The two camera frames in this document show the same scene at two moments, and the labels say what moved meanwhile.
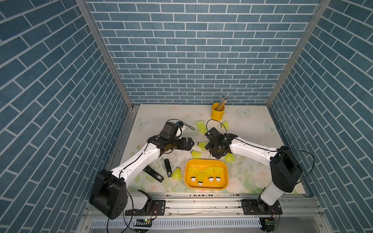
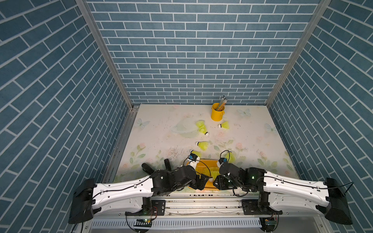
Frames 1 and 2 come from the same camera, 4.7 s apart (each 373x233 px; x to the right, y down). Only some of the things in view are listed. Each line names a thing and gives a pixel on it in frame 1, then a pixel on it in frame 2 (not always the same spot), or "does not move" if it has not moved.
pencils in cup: x=223 y=102 does not move
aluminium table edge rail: x=116 y=156 does not move
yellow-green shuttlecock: x=202 y=144 does not move
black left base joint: x=157 y=207 does not move
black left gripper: x=182 y=146 → x=202 y=185
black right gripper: x=208 y=146 → x=218 y=183
